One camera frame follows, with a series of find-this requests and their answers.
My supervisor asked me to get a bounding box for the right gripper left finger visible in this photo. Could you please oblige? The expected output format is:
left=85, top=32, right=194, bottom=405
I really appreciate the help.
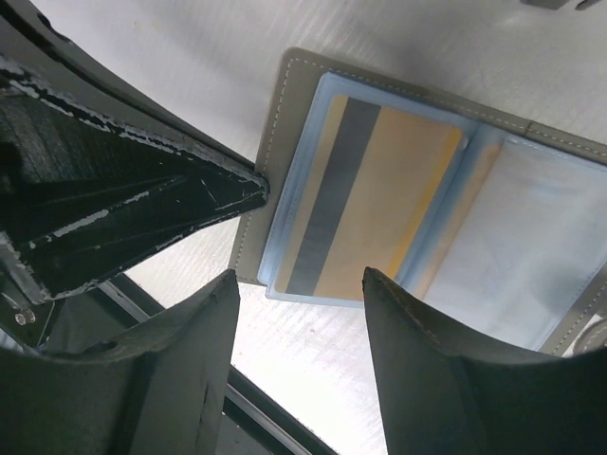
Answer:
left=1, top=270, right=240, bottom=454

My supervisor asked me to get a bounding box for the black plastic card tray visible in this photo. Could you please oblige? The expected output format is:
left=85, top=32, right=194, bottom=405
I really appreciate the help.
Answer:
left=521, top=0, right=601, bottom=11

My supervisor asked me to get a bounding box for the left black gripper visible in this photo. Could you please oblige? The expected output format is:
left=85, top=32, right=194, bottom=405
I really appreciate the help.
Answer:
left=1, top=58, right=268, bottom=350

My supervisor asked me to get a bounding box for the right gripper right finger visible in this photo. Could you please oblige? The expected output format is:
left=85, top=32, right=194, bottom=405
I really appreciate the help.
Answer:
left=362, top=268, right=606, bottom=454

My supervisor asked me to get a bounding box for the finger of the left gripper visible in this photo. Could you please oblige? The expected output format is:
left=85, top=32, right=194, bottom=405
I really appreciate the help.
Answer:
left=1, top=1, right=254, bottom=172

